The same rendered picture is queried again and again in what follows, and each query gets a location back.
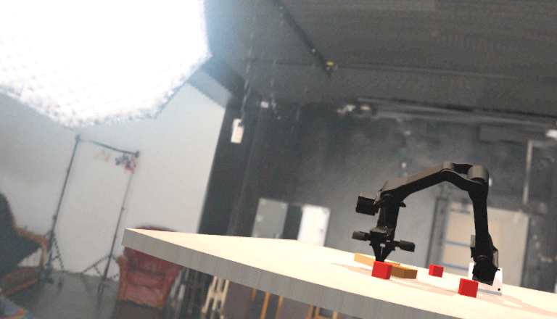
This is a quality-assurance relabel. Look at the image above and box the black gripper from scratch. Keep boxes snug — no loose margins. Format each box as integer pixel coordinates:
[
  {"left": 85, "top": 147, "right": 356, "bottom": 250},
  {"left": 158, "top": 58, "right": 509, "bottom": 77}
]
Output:
[{"left": 352, "top": 217, "right": 415, "bottom": 262}]

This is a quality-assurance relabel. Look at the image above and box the red square block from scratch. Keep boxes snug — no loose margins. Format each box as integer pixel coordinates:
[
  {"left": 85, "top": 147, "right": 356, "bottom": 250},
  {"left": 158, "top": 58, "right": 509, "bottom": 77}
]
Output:
[
  {"left": 371, "top": 261, "right": 392, "bottom": 279},
  {"left": 429, "top": 264, "right": 443, "bottom": 278},
  {"left": 458, "top": 278, "right": 479, "bottom": 298}
]

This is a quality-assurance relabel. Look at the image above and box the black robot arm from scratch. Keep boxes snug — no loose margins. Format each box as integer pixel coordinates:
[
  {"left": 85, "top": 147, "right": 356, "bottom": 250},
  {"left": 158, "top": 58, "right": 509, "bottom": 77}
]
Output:
[{"left": 356, "top": 161, "right": 499, "bottom": 286}]

